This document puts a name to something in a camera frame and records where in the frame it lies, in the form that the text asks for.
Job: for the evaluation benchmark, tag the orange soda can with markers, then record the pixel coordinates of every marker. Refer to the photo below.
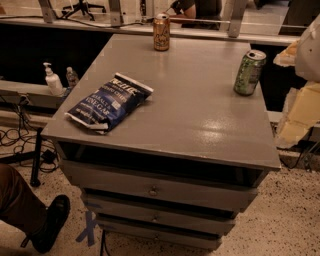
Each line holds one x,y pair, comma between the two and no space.
161,32

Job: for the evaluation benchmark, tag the black shoe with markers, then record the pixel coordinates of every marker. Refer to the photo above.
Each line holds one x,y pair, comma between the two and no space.
57,214

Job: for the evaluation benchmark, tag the green soda can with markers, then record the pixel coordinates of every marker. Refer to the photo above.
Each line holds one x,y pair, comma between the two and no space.
249,72

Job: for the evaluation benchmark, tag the grey drawer cabinet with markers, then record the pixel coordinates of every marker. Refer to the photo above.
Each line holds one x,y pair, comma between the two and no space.
182,165

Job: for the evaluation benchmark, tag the clear small bottle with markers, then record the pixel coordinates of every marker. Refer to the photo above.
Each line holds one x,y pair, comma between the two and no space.
72,77

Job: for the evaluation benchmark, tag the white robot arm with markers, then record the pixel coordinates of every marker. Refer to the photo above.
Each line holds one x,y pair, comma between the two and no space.
307,61

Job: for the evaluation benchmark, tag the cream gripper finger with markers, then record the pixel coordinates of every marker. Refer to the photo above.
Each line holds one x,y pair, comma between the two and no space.
301,111
287,57

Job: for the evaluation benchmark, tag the blue chip bag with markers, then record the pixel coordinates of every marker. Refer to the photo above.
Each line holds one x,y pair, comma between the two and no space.
104,109

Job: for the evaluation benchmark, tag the brown trouser leg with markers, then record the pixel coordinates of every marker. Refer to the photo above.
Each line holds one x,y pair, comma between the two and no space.
19,206

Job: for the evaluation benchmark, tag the seated person in background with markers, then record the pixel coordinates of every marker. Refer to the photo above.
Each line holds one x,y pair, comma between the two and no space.
198,14

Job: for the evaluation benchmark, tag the blue tape cross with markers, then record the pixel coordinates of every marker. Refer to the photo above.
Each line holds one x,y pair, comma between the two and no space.
90,234

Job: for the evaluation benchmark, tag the office chair base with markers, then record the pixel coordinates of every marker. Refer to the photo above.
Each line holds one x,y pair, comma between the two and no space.
84,7

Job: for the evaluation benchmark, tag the white pump bottle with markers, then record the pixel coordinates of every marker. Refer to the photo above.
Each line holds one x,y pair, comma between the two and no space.
53,81

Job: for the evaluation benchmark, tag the black stand pole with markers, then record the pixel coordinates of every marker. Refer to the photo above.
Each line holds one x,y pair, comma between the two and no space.
34,181

